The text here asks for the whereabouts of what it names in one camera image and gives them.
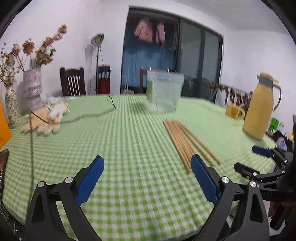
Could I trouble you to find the beige plush toy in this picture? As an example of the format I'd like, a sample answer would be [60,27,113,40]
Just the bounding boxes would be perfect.
[21,103,70,136]

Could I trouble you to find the green packet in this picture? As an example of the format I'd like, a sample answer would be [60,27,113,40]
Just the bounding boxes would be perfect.
[269,117,279,132]

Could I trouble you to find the dark electronic device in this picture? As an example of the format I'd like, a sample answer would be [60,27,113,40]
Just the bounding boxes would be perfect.
[0,149,10,193]

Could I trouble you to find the pink wavy vase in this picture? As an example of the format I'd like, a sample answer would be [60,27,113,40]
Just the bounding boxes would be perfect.
[22,68,44,112]

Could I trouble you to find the orange box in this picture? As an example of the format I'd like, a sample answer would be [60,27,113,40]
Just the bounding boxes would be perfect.
[0,97,12,150]

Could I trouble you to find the dried pink flower bouquet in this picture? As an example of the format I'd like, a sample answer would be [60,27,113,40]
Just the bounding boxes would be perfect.
[22,24,68,70]

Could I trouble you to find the green checked tablecloth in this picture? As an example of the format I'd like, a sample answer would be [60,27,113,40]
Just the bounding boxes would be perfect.
[2,94,278,241]

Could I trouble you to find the blue curtain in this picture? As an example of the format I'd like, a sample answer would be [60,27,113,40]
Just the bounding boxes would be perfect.
[122,44,178,88]

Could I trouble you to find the dark wooden chair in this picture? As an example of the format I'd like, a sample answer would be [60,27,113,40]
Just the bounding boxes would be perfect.
[60,67,86,97]
[139,66,162,94]

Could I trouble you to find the small floral vase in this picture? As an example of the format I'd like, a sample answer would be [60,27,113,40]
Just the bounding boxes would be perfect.
[5,87,22,129]

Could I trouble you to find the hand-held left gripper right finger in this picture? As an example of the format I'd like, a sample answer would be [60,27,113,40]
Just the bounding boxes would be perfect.
[190,154,271,241]

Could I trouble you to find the yellow mug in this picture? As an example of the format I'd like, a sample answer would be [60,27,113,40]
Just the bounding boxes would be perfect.
[225,103,245,119]

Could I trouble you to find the bundle of wooden chopsticks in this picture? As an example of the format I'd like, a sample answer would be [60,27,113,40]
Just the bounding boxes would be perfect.
[163,119,221,174]

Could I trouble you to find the clear plastic container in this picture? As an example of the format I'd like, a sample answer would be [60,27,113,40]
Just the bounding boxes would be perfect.
[146,71,185,113]

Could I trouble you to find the black cable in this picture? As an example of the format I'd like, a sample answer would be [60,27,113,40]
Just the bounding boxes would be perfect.
[28,93,116,207]

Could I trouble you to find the brown patterned white cloth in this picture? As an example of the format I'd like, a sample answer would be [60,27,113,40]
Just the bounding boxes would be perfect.
[209,81,252,110]

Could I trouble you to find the large pink hanging garment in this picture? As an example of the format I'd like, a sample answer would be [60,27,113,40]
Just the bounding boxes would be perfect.
[134,18,153,43]

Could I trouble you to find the red box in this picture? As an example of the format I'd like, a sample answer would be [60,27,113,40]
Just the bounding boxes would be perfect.
[96,65,111,95]

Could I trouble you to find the studio lamp on stand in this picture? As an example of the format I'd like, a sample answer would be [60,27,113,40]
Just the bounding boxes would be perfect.
[90,34,105,95]

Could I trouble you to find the glass sliding door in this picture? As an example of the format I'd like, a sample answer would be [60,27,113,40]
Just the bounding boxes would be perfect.
[121,7,223,102]

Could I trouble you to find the single wooden chopstick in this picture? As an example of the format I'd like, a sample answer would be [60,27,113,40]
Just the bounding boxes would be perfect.
[167,68,177,110]
[149,66,160,110]

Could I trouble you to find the yellow thermos jug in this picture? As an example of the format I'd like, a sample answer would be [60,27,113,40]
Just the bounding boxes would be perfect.
[242,72,282,140]

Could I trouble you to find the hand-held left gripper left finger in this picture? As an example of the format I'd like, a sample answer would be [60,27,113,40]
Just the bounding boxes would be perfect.
[24,155,105,241]

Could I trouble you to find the narrow pink hanging garment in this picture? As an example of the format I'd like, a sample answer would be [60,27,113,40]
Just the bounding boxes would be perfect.
[157,22,166,48]

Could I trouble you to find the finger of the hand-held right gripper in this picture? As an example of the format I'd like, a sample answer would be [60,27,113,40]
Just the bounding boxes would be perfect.
[252,146,293,168]
[234,162,282,184]

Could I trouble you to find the person's right hand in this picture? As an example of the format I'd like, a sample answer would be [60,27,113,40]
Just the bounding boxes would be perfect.
[268,202,277,219]

